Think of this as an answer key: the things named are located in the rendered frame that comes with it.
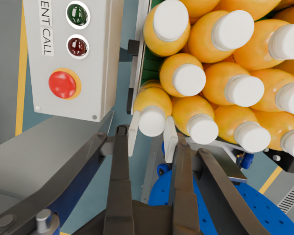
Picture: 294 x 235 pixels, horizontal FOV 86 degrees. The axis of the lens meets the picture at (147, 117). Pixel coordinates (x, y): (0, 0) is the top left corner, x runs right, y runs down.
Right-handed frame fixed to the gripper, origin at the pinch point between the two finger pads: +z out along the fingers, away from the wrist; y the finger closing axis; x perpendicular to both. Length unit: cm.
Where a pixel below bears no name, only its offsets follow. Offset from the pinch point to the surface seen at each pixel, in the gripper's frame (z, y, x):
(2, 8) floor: 113, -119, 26
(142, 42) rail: 15.8, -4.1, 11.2
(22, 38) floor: 113, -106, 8
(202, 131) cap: 2.7, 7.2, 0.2
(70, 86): 2.6, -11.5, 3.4
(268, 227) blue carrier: 3.1, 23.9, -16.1
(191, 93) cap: 2.6, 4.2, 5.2
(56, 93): 2.6, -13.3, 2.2
